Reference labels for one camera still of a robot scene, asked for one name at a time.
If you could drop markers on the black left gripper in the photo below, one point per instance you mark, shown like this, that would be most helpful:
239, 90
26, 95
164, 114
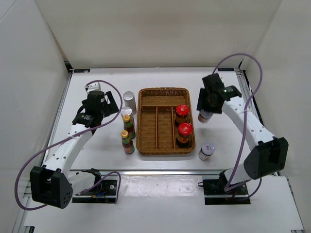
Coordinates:
111, 108

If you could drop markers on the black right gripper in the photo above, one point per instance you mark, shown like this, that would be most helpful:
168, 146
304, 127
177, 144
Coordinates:
201, 104

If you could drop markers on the white-lid spice jar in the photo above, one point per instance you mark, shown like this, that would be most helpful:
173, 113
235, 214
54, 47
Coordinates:
207, 150
204, 116

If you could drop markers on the red-lid sauce jar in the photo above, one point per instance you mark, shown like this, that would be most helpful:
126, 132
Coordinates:
183, 135
181, 114

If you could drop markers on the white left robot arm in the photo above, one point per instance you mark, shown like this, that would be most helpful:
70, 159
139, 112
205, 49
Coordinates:
51, 183

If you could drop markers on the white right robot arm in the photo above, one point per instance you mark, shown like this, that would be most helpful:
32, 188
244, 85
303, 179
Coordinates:
267, 152

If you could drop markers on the near silver-lid salt shaker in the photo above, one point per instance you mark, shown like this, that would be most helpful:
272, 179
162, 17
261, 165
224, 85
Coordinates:
126, 111

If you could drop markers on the silver-lid salt shaker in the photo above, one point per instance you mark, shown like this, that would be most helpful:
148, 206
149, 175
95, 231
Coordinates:
129, 101
126, 111

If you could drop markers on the far silver-lid salt shaker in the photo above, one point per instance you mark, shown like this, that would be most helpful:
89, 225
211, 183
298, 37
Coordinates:
129, 101

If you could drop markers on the far green-label sauce bottle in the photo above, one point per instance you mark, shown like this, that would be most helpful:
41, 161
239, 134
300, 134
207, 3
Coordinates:
129, 126

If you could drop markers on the green-label sauce bottle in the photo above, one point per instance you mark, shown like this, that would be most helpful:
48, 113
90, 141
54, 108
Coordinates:
127, 142
129, 126

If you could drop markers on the near green-label sauce bottle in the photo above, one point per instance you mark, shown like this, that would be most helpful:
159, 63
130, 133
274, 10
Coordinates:
127, 142

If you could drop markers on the brown wicker basket tray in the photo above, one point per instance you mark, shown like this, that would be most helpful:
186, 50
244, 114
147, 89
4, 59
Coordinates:
157, 130

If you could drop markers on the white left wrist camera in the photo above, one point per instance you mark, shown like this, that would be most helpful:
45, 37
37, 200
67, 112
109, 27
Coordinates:
93, 87

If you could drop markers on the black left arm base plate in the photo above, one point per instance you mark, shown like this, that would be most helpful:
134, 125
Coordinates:
107, 192

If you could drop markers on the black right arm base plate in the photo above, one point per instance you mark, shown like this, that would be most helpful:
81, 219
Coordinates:
214, 195

